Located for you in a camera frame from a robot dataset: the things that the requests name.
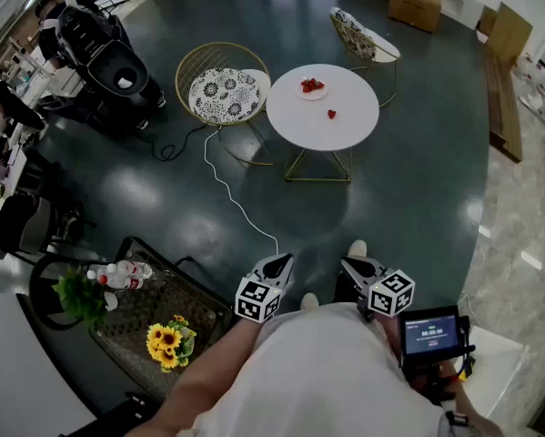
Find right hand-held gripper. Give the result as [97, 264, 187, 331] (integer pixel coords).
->
[341, 255, 417, 323]

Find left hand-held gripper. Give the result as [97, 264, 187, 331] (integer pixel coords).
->
[235, 252, 296, 323]

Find white plate of strawberries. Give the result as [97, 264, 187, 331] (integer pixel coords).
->
[298, 76, 329, 102]

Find person's right forearm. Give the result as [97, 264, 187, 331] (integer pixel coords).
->
[380, 314, 505, 437]

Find person's left forearm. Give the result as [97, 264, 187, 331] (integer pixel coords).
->
[125, 315, 267, 437]

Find person's black trousers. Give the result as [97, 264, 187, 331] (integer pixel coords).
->
[331, 269, 362, 307]

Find black wrist-mounted screen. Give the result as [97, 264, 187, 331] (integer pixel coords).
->
[398, 305, 477, 371]

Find person's white shirt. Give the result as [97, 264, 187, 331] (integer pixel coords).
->
[176, 301, 447, 437]

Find black wicker side table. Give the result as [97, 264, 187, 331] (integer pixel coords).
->
[89, 236, 235, 402]

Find sunflower bouquet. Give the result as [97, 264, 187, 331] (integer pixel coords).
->
[145, 314, 197, 374]

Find clear plastic bottle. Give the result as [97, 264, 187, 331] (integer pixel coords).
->
[112, 259, 154, 279]
[97, 274, 145, 290]
[86, 264, 118, 284]

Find white round table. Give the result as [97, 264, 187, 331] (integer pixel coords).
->
[266, 63, 381, 184]

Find white low platform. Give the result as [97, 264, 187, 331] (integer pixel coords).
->
[456, 324, 526, 421]

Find round floral cushion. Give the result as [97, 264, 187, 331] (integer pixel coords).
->
[187, 66, 261, 125]

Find green potted plant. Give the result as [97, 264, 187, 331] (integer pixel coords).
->
[52, 265, 115, 332]

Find black case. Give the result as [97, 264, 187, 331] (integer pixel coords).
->
[56, 391, 164, 437]

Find floral chair cushion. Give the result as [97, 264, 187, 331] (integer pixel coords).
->
[333, 7, 378, 61]

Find black round chair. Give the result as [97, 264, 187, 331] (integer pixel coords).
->
[28, 252, 112, 332]

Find row of water bottles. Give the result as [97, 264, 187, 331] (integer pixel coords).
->
[512, 55, 545, 125]

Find black shell-shaped machine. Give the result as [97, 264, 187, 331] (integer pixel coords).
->
[84, 38, 163, 131]

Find white counter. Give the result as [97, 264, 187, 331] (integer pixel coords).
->
[0, 289, 101, 437]

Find large cardboard box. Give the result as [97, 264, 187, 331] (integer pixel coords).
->
[388, 0, 443, 34]

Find flat cardboard sheet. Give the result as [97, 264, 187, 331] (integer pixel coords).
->
[487, 1, 533, 66]

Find small cardboard box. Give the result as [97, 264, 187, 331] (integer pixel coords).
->
[477, 5, 500, 36]

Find white floor cable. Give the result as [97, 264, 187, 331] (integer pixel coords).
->
[203, 127, 280, 257]

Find black floor cable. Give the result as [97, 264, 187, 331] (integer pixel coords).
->
[137, 123, 209, 162]

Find gold wire chair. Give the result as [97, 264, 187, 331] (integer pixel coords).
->
[329, 6, 403, 108]
[175, 41, 276, 168]

